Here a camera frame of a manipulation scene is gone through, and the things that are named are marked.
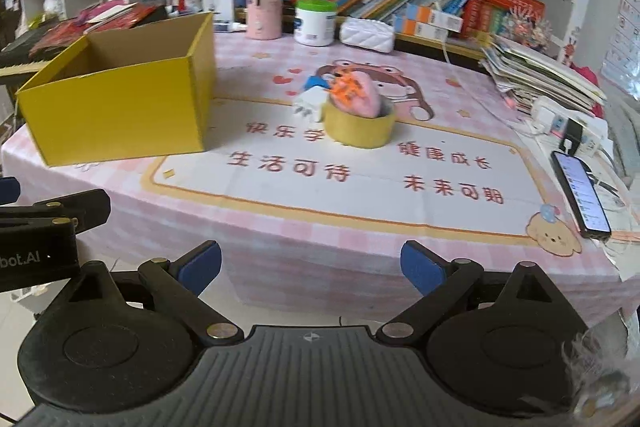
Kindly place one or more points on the pink printed tablecloth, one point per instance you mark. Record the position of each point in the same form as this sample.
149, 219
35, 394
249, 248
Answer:
310, 202

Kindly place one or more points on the black keyboard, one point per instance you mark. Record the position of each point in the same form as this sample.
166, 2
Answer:
25, 49

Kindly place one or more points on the small lying bottle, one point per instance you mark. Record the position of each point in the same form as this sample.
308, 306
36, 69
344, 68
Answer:
230, 27

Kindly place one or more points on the yellow cardboard box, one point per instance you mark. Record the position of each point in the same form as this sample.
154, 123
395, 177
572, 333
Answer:
115, 112

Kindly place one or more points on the colourful ornate decoration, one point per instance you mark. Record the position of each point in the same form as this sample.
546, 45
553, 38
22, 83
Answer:
527, 29

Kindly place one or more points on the pile of red booklets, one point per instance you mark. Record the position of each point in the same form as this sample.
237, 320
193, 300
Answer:
110, 19

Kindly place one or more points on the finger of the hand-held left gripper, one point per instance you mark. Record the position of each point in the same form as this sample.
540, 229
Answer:
7, 191
85, 209

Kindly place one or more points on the white quilted purse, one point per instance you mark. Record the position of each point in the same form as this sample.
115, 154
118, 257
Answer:
367, 36

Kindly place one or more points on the white jar with green lid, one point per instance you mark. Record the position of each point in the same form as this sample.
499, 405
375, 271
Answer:
315, 24

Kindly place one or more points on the white fuzzy cloth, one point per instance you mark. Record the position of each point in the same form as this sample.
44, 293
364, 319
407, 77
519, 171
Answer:
595, 367

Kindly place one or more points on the white power strip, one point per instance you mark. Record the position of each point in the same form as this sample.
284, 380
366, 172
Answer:
550, 114

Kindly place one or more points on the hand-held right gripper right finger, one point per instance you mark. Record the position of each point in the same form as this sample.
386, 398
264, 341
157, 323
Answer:
420, 269

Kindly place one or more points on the yellow tape roll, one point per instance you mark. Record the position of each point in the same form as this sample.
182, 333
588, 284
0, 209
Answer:
357, 132

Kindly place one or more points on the black smartphone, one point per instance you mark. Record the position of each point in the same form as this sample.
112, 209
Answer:
582, 197

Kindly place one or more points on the stack of booklets and papers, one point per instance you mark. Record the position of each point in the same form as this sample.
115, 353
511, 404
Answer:
540, 74

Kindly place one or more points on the pink and orange toy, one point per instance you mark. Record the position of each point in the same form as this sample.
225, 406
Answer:
357, 94

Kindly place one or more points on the row of red books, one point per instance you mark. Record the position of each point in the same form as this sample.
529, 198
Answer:
505, 2

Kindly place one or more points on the white charger plug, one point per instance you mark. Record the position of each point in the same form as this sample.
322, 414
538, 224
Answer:
307, 103

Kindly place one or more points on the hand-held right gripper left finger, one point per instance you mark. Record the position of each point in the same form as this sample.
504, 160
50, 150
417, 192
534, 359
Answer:
202, 264

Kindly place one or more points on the wall poster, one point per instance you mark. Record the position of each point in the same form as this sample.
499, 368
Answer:
622, 32

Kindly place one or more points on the pink cylinder container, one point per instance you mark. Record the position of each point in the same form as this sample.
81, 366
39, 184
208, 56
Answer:
264, 7

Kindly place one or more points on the orange and blue box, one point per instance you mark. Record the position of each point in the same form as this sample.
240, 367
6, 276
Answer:
417, 29
432, 16

